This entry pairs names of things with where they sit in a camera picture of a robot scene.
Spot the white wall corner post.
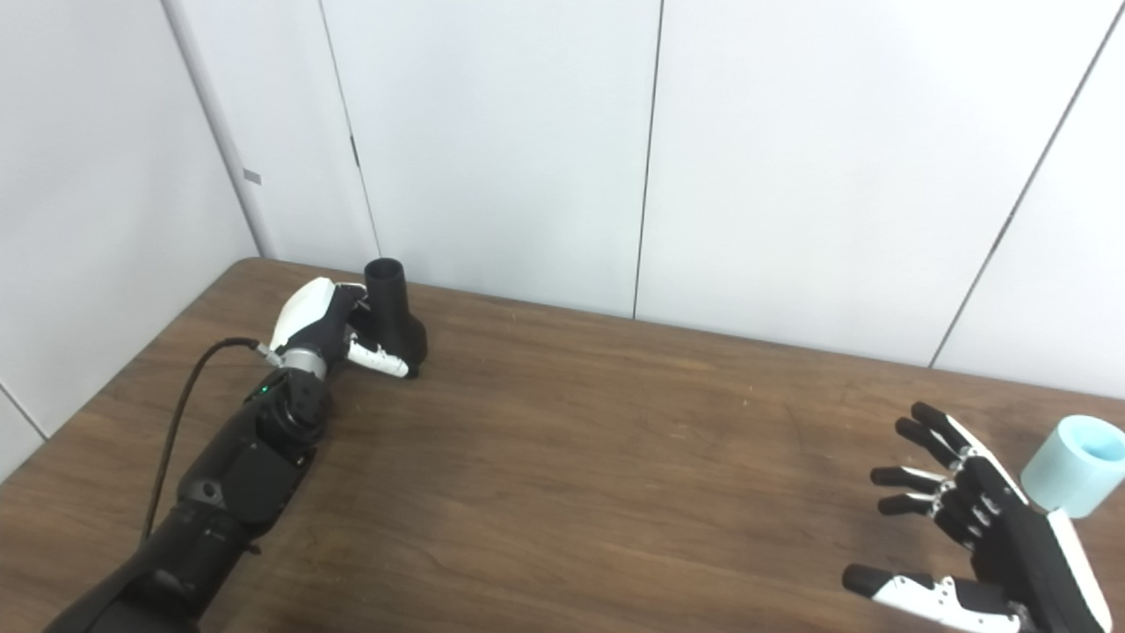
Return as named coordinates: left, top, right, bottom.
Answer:
left=161, top=0, right=269, bottom=260

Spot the light-blue short hose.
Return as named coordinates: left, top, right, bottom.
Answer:
left=1020, top=415, right=1125, bottom=519

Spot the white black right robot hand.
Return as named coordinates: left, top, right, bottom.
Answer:
left=842, top=402, right=1114, bottom=633

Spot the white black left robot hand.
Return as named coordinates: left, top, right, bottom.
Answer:
left=268, top=277, right=412, bottom=381

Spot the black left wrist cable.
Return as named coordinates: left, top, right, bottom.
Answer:
left=141, top=338, right=282, bottom=542

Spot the black funnel-shaped nozzle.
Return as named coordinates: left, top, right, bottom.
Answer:
left=364, top=258, right=429, bottom=379

